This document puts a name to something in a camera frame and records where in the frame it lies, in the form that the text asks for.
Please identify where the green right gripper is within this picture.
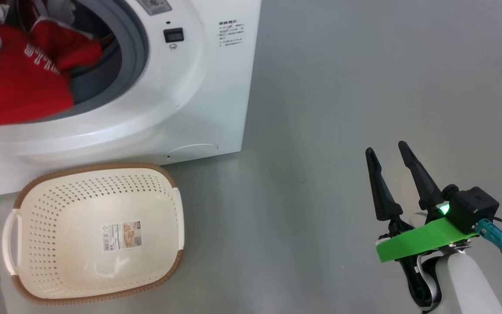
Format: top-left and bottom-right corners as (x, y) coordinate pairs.
(365, 141), (479, 263)

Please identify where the red and white garment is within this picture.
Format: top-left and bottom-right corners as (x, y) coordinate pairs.
(0, 0), (103, 130)

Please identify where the cream perforated laundry basket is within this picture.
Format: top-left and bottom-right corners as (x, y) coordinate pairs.
(2, 163), (185, 306)

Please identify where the basket label sticker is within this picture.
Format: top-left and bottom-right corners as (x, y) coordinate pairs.
(102, 220), (143, 253)

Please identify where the white front-load washing machine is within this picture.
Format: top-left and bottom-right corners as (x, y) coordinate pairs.
(0, 0), (262, 196)

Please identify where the black cable with teal connector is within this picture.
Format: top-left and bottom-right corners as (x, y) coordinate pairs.
(474, 216), (502, 265)

